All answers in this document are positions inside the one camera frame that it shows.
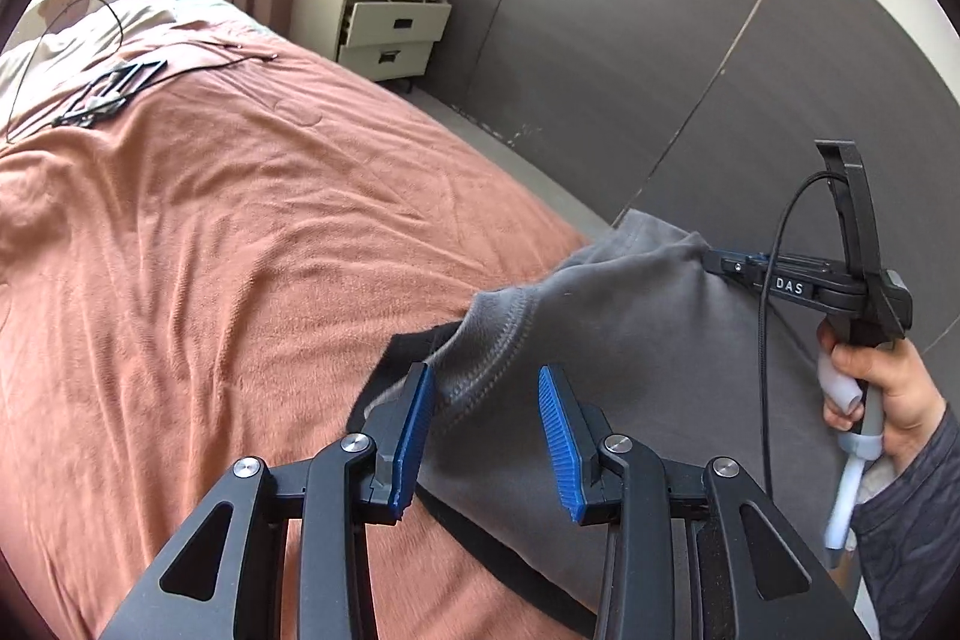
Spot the person's right forearm sleeve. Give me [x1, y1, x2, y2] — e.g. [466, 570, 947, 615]
[851, 411, 960, 638]

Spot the folded black garment under brown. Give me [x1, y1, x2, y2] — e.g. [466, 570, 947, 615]
[347, 321, 597, 638]

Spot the grey t-shirt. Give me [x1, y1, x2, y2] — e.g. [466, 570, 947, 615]
[416, 213, 839, 614]

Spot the thin black cable on bed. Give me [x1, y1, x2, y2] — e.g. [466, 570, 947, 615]
[3, 0, 280, 143]

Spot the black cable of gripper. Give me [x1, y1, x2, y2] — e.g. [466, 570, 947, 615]
[755, 170, 850, 499]

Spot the orange-brown bed blanket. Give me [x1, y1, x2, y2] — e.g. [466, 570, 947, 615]
[2, 23, 584, 638]

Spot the white bedside table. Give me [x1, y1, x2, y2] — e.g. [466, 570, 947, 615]
[288, 0, 452, 83]

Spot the beige bed sheet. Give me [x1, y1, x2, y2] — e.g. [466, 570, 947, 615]
[2, 0, 265, 145]

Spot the person's right hand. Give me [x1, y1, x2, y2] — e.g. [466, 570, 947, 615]
[817, 321, 947, 471]

